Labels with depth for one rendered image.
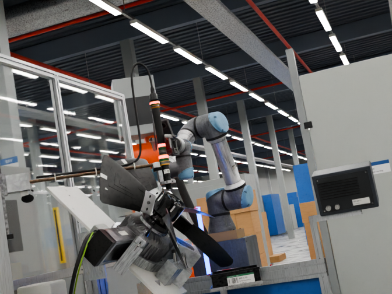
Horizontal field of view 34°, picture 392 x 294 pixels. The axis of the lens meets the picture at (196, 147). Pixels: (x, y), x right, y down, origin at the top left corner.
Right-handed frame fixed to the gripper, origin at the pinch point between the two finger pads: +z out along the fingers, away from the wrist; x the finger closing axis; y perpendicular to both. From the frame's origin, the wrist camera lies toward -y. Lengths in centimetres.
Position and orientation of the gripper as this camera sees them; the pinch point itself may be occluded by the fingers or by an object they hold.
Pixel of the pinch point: (157, 136)
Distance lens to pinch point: 279.8
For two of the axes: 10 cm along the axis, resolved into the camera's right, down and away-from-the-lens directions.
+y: 1.7, 9.8, -1.3
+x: -9.3, 2.0, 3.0
